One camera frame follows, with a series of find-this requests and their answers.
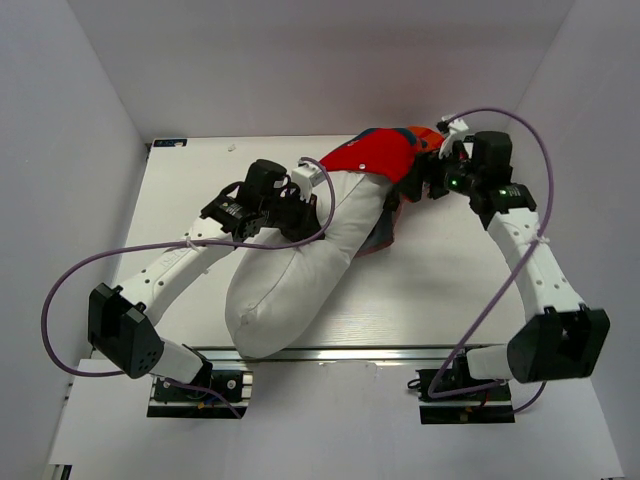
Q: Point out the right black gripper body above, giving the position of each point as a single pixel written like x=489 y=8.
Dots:
x=450 y=175

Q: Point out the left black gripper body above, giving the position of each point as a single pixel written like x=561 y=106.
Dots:
x=289 y=214

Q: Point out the red cartoon print pillowcase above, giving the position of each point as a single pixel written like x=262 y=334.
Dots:
x=388 y=153

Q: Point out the white pillow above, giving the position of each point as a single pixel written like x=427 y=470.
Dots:
x=275 y=294

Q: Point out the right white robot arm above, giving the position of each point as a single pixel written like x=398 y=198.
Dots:
x=562 y=337

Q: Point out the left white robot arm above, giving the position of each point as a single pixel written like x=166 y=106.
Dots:
x=122 y=320

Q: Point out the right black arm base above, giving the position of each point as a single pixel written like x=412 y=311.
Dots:
x=483 y=407

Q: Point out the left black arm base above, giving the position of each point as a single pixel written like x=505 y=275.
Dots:
x=225 y=396

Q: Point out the blue label sticker left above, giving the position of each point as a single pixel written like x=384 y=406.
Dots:
x=169 y=143

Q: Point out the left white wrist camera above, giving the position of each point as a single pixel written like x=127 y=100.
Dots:
x=307 y=176

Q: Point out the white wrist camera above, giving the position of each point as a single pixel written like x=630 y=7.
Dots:
x=452 y=129
x=307 y=176

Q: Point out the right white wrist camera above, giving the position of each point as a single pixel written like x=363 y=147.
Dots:
x=452 y=129

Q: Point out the aluminium table frame rail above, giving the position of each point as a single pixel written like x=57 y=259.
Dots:
x=411 y=353

